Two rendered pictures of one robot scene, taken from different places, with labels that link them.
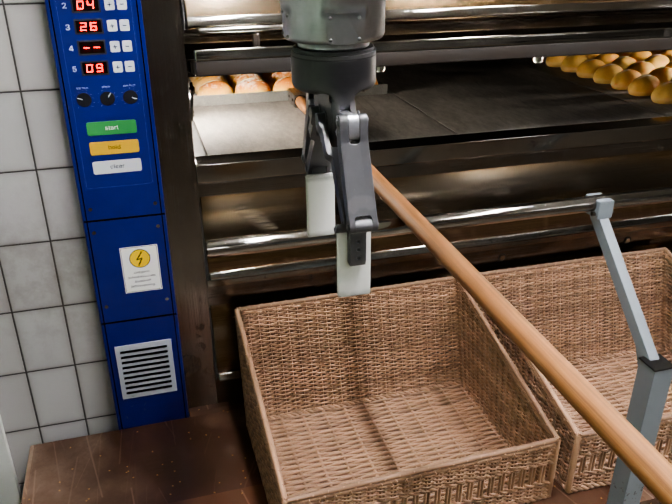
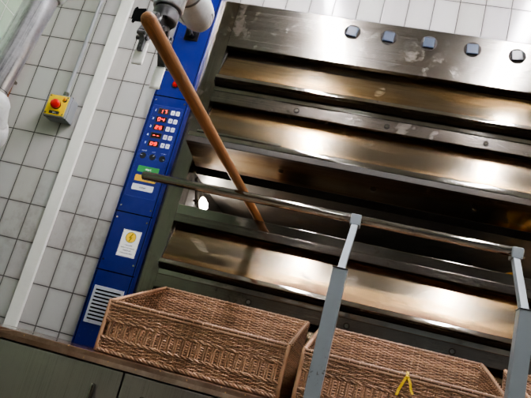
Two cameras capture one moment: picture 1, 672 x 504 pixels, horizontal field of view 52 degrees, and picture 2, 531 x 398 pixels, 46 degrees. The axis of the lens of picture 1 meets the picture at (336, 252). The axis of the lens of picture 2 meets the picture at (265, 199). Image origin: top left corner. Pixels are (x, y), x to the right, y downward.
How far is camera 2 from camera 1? 1.62 m
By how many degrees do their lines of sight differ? 50
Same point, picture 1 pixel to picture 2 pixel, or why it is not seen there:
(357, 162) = not seen: hidden behind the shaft
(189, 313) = (141, 286)
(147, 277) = (129, 249)
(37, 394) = (47, 303)
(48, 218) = (103, 208)
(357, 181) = not seen: hidden behind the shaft
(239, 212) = (191, 238)
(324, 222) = (156, 83)
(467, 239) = (318, 294)
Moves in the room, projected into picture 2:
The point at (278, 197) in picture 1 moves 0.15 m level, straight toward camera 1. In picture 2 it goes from (215, 238) to (199, 226)
